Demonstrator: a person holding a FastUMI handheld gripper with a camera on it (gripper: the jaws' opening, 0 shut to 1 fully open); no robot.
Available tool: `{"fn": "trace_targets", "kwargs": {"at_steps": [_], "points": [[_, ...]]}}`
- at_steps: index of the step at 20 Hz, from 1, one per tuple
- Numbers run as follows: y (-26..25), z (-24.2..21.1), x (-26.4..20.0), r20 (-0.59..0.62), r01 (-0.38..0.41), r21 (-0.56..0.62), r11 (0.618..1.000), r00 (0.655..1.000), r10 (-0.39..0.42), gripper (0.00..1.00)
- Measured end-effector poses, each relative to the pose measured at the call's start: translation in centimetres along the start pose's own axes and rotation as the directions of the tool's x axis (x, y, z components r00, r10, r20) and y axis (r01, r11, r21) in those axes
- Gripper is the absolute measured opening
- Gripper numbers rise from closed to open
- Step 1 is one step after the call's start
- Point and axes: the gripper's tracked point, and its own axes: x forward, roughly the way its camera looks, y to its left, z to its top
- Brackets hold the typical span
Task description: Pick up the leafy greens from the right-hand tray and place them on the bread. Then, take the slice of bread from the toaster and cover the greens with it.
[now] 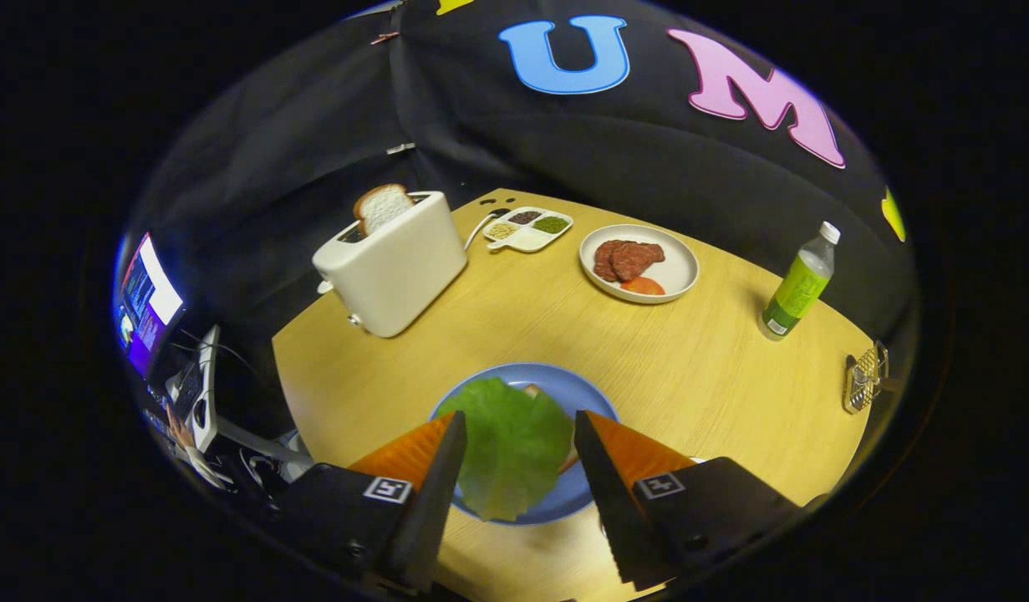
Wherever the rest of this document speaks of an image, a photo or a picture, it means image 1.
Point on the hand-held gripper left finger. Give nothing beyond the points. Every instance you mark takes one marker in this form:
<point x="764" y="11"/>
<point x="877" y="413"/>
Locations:
<point x="435" y="493"/>

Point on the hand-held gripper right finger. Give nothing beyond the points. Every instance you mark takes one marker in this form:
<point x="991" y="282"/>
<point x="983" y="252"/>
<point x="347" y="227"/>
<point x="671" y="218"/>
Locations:
<point x="610" y="493"/>

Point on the green lettuce leaf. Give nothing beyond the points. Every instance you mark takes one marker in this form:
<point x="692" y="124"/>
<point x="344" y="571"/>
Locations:
<point x="510" y="443"/>

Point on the brown-crusted bread slice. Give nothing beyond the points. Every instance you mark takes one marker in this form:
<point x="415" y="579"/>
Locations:
<point x="384" y="207"/>

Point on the blue plate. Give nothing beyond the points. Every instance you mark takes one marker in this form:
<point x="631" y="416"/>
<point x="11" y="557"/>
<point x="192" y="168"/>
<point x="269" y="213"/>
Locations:
<point x="581" y="391"/>

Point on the red tomato slice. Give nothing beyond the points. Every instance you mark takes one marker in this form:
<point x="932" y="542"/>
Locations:
<point x="642" y="286"/>

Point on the white toaster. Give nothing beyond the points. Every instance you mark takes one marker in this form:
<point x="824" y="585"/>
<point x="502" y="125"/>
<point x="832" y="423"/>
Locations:
<point x="397" y="267"/>

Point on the brown meat slices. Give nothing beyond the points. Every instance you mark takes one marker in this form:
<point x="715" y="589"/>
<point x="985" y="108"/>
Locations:
<point x="627" y="259"/>

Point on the white plate with meat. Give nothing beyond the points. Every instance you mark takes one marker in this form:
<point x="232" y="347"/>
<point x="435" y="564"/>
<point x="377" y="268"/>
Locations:
<point x="677" y="267"/>

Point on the white desktop device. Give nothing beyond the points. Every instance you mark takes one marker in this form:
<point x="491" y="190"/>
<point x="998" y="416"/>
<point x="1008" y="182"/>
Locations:
<point x="203" y="393"/>

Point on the white divided condiment tray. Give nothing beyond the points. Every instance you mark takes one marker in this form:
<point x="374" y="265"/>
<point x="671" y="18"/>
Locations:
<point x="527" y="230"/>

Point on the green label plastic bottle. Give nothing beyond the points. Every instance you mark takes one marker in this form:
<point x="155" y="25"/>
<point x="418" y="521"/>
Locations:
<point x="798" y="288"/>

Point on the clear glass jar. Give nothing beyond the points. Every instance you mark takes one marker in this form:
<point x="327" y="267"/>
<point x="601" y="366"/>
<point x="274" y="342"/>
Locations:
<point x="865" y="378"/>

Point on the black backdrop cloth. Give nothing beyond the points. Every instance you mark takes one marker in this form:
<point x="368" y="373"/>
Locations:
<point x="614" y="159"/>

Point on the silver cloth clip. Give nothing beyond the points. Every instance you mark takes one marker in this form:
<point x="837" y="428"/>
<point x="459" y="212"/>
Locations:
<point x="400" y="149"/>

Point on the computer monitor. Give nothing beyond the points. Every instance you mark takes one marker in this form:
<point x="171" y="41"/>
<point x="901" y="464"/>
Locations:
<point x="146" y="301"/>

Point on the copper cloth clip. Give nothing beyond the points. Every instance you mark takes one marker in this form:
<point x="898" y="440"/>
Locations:
<point x="384" y="38"/>

